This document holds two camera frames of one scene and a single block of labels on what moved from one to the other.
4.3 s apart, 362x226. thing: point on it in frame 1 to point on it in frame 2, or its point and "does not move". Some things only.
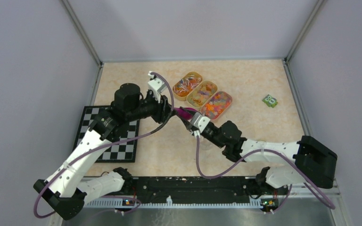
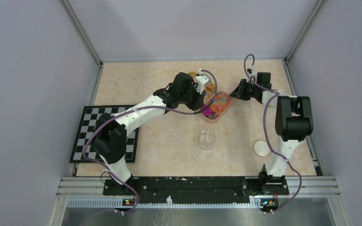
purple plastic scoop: [186, 113] to [207, 112]
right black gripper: [191, 127] to [238, 92]
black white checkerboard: [124, 151] does not move
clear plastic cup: [205, 144] does not move
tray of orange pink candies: [216, 104] does not move
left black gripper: [163, 109] to [199, 101]
